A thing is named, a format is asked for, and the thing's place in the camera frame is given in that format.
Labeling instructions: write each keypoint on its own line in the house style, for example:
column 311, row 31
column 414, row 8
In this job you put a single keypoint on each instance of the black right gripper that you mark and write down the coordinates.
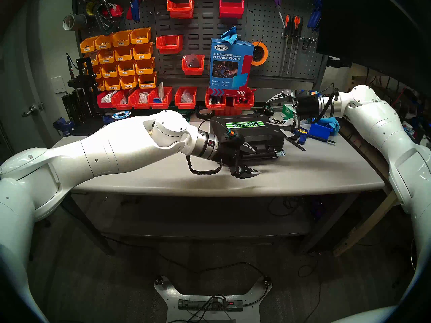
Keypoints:
column 308, row 107

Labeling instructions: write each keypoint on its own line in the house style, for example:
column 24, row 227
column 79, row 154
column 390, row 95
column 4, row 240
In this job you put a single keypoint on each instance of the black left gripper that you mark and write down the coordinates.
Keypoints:
column 229, row 154

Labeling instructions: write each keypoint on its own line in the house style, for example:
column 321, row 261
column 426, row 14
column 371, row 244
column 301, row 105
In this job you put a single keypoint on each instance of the black plastic tool box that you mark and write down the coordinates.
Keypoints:
column 256, row 137

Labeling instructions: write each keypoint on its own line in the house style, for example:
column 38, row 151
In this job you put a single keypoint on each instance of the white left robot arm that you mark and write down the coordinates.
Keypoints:
column 111, row 147

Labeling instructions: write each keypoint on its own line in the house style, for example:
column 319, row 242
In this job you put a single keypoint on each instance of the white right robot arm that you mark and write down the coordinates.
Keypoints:
column 380, row 123

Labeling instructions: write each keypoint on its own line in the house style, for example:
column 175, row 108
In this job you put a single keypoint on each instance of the white green tissue box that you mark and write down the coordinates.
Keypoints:
column 288, row 111

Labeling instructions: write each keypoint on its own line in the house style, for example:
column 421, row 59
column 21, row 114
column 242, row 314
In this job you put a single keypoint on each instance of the blue cleaning cloths box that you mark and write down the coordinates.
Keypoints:
column 230, row 61

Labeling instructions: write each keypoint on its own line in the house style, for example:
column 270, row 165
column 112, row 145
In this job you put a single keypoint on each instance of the blue cloth in dispenser box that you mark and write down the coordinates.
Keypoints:
column 229, row 36

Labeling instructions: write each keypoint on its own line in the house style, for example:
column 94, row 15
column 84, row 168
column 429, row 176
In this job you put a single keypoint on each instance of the black metal tool stand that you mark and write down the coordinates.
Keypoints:
column 80, row 100

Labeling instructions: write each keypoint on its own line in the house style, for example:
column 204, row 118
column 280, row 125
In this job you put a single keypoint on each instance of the small black electronic module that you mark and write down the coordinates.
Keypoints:
column 267, row 110

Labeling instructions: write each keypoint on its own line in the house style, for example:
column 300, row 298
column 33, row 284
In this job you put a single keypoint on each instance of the blue yellow bar clamp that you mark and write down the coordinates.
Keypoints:
column 300, row 132

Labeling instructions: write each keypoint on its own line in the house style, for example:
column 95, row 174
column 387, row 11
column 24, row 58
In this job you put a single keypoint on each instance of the red parts bin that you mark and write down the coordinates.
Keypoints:
column 215, row 105
column 119, row 105
column 244, row 105
column 185, row 105
column 138, row 105
column 102, row 104
column 160, row 105

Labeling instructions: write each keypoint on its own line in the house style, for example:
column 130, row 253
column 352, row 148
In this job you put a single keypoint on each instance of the small blue plastic bin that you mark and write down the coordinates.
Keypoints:
column 320, row 131

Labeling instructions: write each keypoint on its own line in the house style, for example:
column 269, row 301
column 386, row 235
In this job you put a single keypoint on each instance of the blue microfiber cloth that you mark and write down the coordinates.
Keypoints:
column 331, row 122

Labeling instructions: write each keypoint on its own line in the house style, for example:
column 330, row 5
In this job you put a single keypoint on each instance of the orange tape reel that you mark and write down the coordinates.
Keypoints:
column 266, row 55

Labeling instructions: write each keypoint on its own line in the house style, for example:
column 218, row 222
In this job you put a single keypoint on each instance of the black tape roll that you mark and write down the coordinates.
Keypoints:
column 204, row 118

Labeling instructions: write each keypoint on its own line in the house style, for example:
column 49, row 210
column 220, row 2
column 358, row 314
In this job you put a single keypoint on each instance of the grey workbench lower shelf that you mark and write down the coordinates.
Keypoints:
column 208, row 221

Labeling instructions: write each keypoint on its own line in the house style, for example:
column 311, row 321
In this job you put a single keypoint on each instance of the orange black screwdriver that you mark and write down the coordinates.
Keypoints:
column 294, row 24
column 299, row 24
column 287, row 24

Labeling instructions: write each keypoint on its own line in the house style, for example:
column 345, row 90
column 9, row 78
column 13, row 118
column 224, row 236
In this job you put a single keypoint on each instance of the grey pegboard panel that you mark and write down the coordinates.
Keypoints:
column 262, row 23

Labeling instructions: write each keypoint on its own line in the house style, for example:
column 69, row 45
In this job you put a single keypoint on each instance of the orange plastic bin with bag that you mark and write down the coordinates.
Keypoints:
column 192, row 71

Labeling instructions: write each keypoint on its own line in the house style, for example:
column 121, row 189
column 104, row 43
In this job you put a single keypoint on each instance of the red plastic bin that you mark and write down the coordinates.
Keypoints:
column 231, row 11

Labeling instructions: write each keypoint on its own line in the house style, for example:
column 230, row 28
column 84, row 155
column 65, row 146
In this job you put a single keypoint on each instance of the black base caster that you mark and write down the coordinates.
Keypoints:
column 267, row 281
column 158, row 280

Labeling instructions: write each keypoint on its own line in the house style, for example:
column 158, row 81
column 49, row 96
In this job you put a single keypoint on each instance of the black monitor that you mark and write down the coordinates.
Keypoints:
column 370, row 23

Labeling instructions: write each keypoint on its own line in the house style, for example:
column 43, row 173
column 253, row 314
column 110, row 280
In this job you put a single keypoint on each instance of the beige side desk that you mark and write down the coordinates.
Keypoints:
column 370, row 221

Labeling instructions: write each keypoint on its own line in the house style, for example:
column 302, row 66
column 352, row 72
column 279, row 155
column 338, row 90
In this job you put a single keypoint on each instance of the black power strip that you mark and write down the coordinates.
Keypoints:
column 198, row 305

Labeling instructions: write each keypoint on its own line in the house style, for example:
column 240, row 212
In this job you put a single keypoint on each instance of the yellow storage bins rack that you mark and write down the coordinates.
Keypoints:
column 148, row 19

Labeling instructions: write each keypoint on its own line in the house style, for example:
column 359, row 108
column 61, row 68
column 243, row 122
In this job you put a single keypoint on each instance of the small blue vise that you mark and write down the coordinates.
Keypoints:
column 64, row 126

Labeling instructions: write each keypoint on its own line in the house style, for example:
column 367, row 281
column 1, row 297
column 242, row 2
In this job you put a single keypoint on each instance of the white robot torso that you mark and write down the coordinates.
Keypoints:
column 370, row 318

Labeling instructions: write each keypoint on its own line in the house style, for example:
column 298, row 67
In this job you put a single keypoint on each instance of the grey gear puller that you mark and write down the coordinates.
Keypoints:
column 102, row 23

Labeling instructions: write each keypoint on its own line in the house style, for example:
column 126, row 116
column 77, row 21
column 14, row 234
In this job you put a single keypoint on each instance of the yellow tape roll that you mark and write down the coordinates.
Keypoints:
column 89, row 9

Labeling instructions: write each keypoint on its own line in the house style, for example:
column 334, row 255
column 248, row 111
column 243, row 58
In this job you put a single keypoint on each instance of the grey pipe piece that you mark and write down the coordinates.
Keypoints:
column 78, row 21

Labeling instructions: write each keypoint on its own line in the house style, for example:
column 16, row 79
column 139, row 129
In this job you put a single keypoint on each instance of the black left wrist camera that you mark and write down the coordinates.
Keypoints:
column 234, row 135

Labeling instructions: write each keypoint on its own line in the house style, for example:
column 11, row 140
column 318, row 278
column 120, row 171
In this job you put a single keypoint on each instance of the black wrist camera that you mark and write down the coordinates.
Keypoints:
column 234, row 135
column 308, row 93

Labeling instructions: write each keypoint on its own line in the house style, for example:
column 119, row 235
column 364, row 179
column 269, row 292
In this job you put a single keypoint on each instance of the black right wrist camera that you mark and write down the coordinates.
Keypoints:
column 308, row 93

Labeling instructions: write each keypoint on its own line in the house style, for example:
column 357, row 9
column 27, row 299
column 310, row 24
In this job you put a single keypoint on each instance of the large red wall bins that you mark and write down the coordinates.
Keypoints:
column 205, row 26

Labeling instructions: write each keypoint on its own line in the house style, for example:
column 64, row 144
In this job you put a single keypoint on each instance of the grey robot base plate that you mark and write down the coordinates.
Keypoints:
column 171, row 295

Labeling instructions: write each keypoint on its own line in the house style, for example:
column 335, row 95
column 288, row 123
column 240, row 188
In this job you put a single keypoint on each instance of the white light switch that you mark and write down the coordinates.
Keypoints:
column 58, row 85

